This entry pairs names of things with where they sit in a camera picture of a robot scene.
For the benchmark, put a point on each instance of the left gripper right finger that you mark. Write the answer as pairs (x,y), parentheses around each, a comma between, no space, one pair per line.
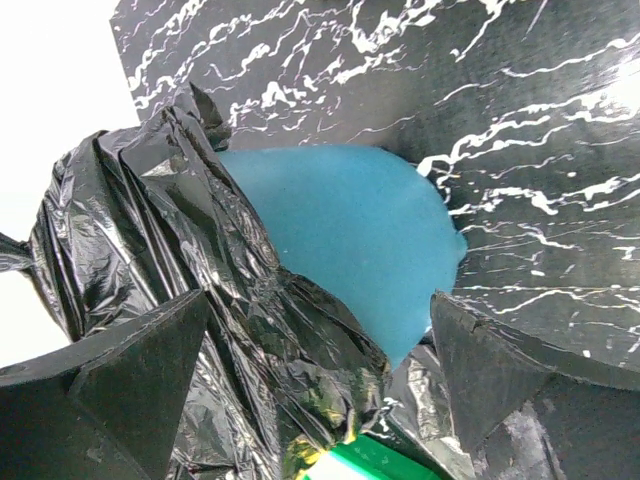
(524,408)

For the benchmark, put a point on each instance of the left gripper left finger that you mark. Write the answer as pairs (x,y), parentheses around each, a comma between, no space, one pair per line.
(107,406)

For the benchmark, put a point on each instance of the black trash bag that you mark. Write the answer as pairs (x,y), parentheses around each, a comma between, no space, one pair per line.
(134,218)

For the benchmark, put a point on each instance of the teal trash bin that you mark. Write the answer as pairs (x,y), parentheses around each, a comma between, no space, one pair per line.
(361,223)

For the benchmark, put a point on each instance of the green vegetable basket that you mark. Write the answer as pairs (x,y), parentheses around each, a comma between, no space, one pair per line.
(367,459)

